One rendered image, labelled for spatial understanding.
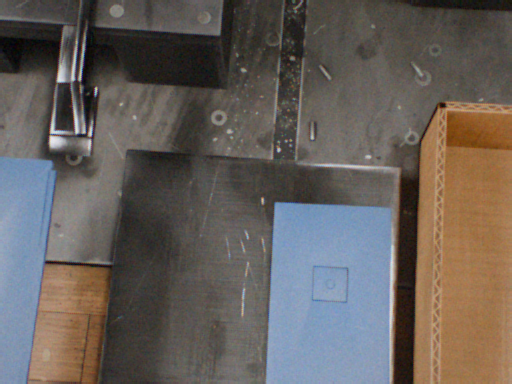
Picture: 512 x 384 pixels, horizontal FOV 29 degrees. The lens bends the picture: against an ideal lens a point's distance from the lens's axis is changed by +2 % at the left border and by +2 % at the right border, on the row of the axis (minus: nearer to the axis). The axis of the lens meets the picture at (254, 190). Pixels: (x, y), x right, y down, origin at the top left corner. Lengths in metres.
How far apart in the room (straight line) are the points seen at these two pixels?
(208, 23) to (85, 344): 0.21
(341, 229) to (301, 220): 0.02
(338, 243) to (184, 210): 0.10
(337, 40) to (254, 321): 0.19
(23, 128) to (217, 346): 0.19
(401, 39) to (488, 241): 0.14
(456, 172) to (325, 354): 0.14
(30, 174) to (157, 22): 0.11
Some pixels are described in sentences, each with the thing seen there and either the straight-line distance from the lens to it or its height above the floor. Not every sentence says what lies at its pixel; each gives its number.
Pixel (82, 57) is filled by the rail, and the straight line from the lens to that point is 0.55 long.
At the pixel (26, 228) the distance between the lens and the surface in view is 0.52.
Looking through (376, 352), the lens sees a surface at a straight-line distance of 0.57.
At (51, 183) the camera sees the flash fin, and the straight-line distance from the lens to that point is 0.52.
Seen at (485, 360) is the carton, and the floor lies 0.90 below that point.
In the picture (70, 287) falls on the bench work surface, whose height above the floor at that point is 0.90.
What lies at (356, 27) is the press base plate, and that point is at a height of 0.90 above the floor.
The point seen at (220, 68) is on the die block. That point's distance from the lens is 0.60.
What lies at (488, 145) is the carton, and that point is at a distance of 0.62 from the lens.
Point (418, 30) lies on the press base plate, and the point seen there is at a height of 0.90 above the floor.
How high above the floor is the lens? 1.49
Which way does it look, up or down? 75 degrees down
